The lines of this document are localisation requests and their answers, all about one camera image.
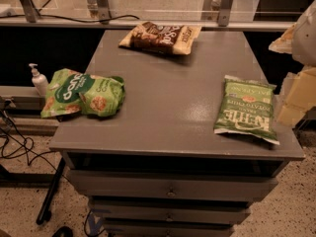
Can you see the green jalapeno kettle chip bag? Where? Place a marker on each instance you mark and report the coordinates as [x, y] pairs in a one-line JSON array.
[[247, 108]]

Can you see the grey drawer cabinet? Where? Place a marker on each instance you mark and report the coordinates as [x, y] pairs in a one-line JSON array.
[[157, 168]]

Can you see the black table leg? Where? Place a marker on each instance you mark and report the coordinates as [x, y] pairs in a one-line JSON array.
[[44, 213]]

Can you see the light green snack bag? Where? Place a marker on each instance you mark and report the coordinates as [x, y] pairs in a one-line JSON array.
[[70, 92]]

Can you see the brown chip bag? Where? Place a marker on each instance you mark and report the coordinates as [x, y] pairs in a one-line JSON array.
[[177, 40]]

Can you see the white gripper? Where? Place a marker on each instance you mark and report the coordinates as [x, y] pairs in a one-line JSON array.
[[306, 39]]

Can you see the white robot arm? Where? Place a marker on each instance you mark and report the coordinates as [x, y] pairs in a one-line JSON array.
[[299, 90]]

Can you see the white pump bottle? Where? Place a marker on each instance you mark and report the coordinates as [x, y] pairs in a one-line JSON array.
[[39, 80]]

